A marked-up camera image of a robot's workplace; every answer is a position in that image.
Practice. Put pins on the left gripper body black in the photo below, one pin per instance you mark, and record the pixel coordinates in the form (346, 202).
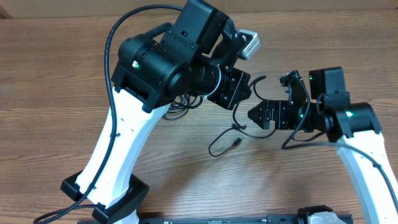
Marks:
(226, 92)

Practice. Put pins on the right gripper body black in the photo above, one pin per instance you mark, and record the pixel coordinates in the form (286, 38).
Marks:
(287, 117)

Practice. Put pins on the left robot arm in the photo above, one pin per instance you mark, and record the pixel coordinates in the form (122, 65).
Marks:
(193, 56)

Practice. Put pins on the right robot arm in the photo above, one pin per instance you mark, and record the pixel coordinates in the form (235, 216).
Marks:
(353, 129)

